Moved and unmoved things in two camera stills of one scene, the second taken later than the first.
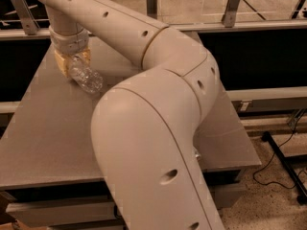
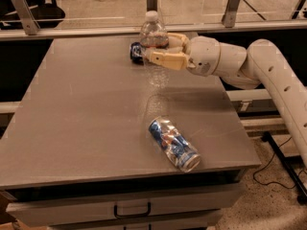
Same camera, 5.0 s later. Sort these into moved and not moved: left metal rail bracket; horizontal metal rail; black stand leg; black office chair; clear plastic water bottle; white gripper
Moved: clear plastic water bottle; white gripper
Not moved: horizontal metal rail; left metal rail bracket; black stand leg; black office chair
